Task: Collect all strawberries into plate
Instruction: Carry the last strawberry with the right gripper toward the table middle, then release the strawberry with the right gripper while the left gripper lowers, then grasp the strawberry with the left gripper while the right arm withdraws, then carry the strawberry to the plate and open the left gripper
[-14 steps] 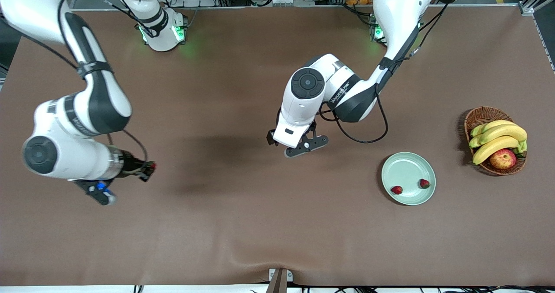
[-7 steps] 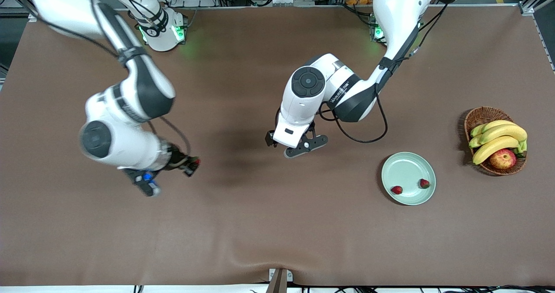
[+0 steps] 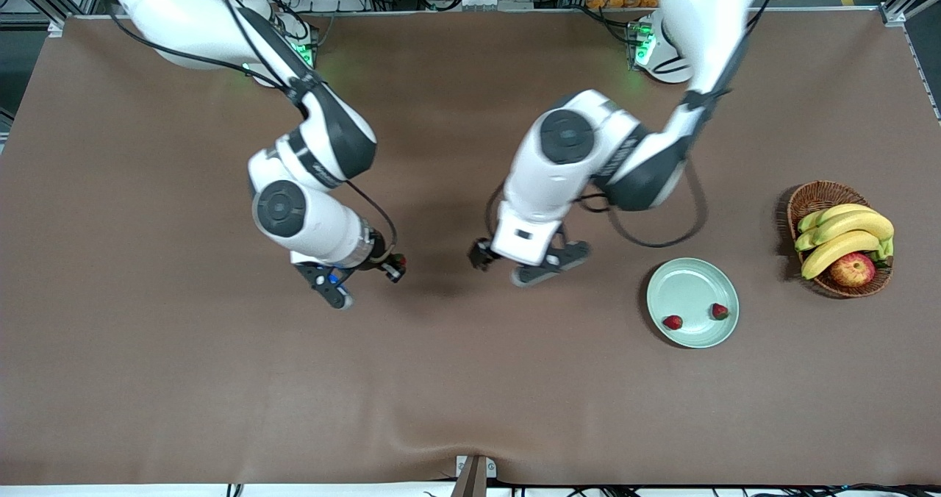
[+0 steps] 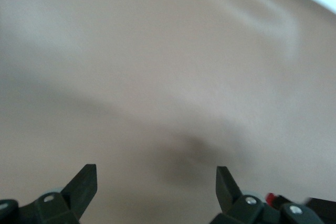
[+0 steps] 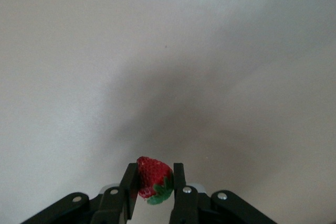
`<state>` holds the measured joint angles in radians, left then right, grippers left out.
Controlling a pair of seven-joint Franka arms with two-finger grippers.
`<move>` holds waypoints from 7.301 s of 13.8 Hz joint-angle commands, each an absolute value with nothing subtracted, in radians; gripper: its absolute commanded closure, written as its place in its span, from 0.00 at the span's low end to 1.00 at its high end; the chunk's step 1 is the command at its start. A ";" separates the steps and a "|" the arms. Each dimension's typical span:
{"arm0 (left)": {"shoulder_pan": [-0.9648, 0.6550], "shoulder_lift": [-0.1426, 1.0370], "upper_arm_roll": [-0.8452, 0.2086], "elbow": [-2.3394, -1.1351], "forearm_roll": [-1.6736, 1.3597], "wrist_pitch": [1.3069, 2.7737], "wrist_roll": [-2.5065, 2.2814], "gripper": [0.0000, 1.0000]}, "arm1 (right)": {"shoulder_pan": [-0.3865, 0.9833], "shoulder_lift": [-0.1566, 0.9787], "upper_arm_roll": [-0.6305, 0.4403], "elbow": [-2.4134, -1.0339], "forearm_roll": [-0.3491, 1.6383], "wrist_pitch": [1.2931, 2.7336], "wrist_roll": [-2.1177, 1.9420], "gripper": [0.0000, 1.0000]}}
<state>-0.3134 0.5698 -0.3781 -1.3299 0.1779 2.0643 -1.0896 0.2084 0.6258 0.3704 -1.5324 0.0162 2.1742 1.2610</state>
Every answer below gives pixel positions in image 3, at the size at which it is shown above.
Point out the yellow banana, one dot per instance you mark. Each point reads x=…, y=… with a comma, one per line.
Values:
x=856, y=225
x=803, y=241
x=831, y=212
x=838, y=251

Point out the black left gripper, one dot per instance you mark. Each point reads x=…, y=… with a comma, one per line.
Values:
x=481, y=254

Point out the brown table mat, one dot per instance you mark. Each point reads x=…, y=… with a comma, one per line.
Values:
x=220, y=394

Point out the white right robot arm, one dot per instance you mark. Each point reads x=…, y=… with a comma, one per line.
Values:
x=184, y=12

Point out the brown wicker basket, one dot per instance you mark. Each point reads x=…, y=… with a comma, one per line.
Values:
x=816, y=195

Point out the light green round plate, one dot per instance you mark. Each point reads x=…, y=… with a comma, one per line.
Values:
x=691, y=291

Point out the white terminal block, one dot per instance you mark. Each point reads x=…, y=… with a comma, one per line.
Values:
x=485, y=1

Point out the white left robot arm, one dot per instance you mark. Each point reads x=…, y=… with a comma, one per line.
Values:
x=559, y=181

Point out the red yellow apple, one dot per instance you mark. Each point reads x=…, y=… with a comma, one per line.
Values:
x=853, y=270

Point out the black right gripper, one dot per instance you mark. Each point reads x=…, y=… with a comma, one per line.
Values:
x=381, y=253

